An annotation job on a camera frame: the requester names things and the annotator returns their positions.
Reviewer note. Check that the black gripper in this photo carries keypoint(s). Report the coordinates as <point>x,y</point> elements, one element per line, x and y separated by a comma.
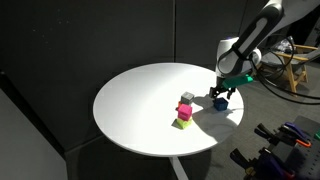
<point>221,90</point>

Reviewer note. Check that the blue block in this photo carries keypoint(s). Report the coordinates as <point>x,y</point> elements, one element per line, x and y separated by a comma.
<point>220,104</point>

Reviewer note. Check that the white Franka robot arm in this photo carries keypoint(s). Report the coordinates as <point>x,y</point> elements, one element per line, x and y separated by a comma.
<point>246,43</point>

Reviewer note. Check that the gray block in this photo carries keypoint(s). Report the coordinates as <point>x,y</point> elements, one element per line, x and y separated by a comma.
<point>187,98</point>

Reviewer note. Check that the pink block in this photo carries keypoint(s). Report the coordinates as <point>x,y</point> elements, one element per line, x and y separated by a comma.
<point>185,112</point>

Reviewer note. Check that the orange block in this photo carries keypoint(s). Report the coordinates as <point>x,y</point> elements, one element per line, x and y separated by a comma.
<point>179,106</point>

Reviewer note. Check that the yellow-green block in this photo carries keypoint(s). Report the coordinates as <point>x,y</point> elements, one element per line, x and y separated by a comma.
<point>184,123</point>

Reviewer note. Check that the wooden chair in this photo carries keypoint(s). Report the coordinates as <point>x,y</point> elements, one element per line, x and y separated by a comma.
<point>293,66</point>

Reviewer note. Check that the clear plastic bag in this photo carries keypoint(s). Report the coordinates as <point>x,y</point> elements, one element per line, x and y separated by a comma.
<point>286,45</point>

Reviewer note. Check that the purple clamp orange tips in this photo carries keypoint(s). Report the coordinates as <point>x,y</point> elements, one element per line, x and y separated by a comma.
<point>275,165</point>
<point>296,133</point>

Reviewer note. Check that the round white table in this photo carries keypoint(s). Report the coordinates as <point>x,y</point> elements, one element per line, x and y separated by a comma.
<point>140,110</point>

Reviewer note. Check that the white table base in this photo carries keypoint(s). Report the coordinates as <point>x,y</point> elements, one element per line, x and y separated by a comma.
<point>178,168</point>

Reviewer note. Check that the small green object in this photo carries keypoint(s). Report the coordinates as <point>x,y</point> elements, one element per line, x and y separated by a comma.
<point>317,135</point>

